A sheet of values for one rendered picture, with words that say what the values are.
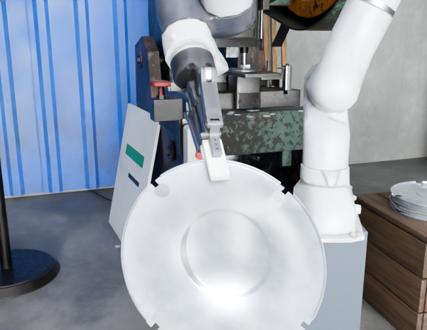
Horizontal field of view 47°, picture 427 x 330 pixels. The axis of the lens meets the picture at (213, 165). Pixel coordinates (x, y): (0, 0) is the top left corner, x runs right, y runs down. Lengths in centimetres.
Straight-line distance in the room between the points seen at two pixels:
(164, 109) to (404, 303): 95
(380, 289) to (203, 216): 114
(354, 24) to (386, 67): 260
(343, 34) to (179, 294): 72
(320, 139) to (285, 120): 59
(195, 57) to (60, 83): 213
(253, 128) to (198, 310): 112
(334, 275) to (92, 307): 89
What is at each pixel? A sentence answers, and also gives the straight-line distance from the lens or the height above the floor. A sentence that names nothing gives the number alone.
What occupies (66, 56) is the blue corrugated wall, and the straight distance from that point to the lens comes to 289.
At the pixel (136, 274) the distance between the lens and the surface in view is 65.
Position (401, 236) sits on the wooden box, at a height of 31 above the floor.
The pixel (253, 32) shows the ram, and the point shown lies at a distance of 181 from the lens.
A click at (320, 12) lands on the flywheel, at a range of 197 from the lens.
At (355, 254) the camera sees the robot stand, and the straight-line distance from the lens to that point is 124.
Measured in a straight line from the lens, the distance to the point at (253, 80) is 175.
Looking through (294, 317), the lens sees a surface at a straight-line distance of 69.
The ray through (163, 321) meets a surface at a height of 55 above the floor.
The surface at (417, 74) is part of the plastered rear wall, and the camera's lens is 393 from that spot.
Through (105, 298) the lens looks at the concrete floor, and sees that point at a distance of 184.
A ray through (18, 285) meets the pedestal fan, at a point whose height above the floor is 3.
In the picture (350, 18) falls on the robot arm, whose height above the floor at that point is 94.
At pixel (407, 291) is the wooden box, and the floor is 15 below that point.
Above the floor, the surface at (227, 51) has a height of 84.
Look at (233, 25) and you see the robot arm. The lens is 90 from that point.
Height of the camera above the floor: 89
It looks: 15 degrees down
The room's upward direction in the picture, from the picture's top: straight up
